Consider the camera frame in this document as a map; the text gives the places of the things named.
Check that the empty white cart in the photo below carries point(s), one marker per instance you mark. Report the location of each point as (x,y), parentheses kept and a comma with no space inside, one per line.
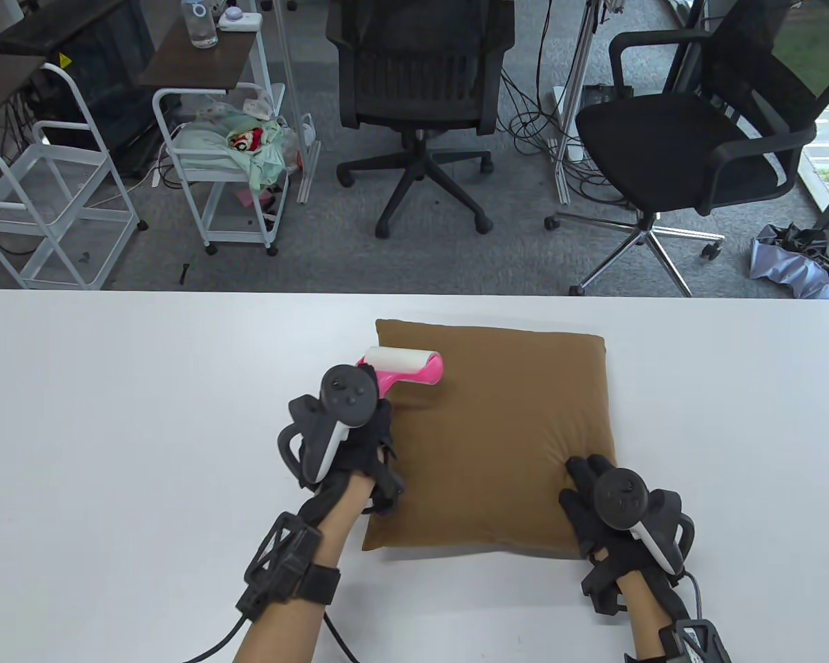
(69,146)

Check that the crumpled blue grey cloth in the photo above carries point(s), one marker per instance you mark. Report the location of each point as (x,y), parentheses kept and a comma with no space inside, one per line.
(780,266)

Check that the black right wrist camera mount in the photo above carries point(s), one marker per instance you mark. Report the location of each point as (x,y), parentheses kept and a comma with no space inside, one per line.
(698,642)

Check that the clear white stand post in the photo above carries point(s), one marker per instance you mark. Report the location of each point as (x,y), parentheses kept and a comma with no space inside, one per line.
(309,166)

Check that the clear water bottle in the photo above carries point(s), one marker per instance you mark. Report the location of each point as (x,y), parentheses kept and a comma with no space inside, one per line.
(200,31)

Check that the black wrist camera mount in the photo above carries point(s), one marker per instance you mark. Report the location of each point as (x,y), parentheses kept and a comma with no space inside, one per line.
(698,642)
(283,559)

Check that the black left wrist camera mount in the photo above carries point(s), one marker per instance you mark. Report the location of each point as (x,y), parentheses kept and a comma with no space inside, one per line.
(283,559)

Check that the small black floor object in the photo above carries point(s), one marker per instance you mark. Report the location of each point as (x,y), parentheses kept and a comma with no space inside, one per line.
(183,274)

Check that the brown pillow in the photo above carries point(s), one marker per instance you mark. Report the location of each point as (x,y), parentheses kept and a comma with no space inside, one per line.
(504,414)

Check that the grey left hand controller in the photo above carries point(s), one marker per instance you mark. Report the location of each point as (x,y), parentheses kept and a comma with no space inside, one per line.
(349,394)

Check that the person's right hand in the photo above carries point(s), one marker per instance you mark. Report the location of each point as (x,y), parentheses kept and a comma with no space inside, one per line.
(586,476)

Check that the grey right hand controller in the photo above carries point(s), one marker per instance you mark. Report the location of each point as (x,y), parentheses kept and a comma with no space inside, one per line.
(618,497)

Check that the black cabinet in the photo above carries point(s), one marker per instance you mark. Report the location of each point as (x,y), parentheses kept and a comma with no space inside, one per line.
(103,69)

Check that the person's left hand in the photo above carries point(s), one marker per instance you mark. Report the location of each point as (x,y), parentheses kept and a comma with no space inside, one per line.
(369,442)

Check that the pink paper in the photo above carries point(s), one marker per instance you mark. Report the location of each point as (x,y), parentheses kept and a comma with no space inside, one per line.
(249,199)

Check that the aluminium frame post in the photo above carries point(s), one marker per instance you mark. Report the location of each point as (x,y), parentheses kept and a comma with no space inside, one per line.
(572,90)

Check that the green cloth pile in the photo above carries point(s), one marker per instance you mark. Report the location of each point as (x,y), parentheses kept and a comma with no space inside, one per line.
(266,162)

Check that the pink lint roller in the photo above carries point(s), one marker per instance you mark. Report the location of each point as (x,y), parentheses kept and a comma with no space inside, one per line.
(414,373)

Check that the red white plush toy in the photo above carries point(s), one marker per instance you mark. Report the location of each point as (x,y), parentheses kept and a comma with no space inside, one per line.
(243,140)

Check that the black office chair black base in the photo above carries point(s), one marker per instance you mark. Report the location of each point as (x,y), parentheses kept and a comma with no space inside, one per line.
(421,69)

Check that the person's right forearm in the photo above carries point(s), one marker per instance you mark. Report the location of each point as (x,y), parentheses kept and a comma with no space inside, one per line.
(646,615)

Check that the grey hand controller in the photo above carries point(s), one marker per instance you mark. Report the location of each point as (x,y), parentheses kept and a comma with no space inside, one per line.
(618,497)
(349,394)

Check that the white device purple knob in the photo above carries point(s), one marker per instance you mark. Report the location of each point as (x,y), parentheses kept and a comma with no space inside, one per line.
(242,23)

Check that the person's left forearm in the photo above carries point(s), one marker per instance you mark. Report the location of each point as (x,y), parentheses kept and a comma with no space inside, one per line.
(297,608)

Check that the white cart with clothes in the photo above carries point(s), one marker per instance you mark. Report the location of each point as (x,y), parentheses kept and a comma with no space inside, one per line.
(207,173)

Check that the brown top side table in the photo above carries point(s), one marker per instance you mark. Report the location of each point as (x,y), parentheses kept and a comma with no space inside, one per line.
(193,65)

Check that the black mesh chair chrome base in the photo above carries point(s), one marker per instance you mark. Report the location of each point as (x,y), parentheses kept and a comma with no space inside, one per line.
(663,145)

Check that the dark wooden desk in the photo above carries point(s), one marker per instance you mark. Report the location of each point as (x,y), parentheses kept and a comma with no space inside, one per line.
(0,79)

